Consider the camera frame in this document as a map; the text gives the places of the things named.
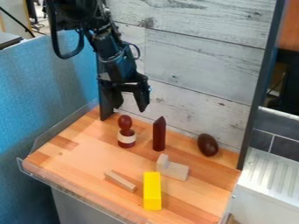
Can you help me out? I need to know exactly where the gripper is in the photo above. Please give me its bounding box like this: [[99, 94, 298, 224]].
[[94, 42, 152, 114]]

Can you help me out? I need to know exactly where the dark red pointed block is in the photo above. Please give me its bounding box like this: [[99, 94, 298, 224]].
[[151, 115, 168, 152]]

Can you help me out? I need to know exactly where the flat light wooden block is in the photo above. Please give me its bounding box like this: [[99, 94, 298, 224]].
[[102, 170, 138, 193]]

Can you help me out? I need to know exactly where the grey L-shaped block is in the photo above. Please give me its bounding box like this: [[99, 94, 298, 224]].
[[155, 153, 191, 182]]

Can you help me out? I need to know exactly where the dark brown egg-shaped block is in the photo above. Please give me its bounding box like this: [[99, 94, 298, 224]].
[[196, 133, 220, 158]]

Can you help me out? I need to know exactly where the yellow block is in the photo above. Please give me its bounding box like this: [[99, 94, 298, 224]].
[[142, 171, 164, 212]]

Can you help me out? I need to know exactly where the dark red toy figure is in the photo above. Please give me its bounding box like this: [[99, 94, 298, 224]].
[[116, 114, 137, 149]]

